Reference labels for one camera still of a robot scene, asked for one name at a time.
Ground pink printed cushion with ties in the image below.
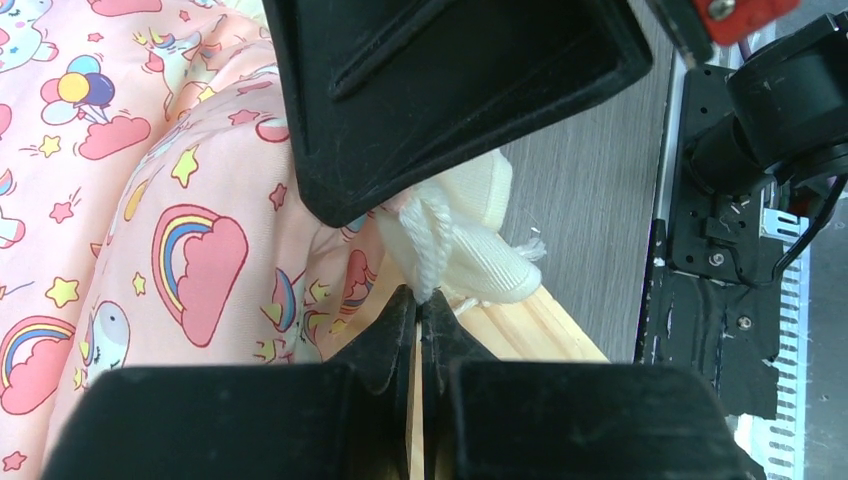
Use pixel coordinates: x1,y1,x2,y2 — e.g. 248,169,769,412
1,1,545,479

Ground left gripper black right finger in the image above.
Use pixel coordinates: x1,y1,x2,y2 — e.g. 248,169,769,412
418,293,749,479

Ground wooden slatted pet bed frame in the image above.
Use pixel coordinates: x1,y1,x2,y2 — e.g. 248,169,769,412
322,256,607,480

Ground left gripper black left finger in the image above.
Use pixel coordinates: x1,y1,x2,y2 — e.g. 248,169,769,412
43,285,416,479

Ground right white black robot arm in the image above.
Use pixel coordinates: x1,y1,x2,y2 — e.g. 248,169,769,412
264,1,847,227

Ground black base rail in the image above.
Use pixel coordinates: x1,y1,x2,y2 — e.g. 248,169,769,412
634,46,848,480

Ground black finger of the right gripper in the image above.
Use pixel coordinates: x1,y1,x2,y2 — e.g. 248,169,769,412
264,0,653,227

